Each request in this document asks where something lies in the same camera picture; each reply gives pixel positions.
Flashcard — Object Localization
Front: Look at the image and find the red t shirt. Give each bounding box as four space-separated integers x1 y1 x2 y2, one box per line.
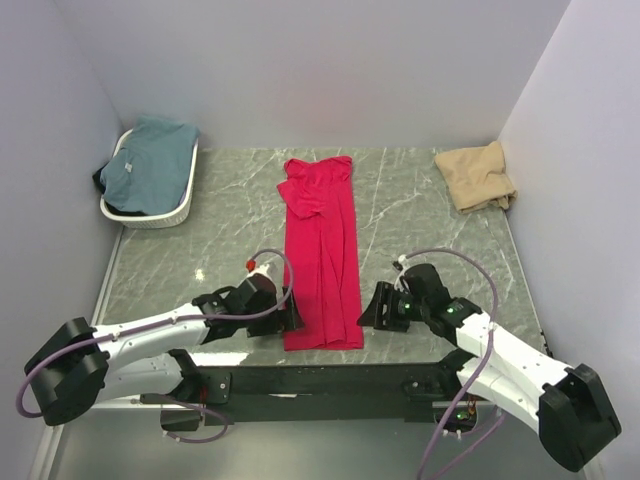
278 156 364 352

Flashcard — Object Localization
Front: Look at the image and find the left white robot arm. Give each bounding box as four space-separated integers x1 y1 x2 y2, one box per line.
16 274 304 426

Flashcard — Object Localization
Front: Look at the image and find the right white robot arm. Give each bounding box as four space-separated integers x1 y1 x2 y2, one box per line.
358 264 622 472

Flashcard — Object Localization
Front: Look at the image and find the white laundry basket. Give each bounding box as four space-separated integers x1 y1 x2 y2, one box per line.
99 140 199 230

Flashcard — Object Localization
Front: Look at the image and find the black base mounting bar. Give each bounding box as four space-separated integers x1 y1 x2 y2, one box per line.
168 362 461 423

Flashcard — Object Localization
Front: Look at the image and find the beige folded t shirt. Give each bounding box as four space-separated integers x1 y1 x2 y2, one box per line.
435 141 517 214

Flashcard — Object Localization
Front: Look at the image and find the teal blue t shirt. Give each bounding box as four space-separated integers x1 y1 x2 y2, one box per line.
101 115 199 215

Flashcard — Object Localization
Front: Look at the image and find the black garment in basket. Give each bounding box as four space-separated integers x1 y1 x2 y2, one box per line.
92 166 144 217

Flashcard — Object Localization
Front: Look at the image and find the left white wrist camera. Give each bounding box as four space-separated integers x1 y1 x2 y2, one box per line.
246 259 278 281

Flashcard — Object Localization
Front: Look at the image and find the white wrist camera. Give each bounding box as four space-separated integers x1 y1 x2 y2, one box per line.
392 254 409 292
246 259 278 281

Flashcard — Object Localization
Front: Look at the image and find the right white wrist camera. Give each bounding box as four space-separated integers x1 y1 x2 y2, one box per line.
392 254 409 292

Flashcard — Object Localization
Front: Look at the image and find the aluminium frame rail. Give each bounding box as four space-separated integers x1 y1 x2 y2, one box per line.
81 291 106 354

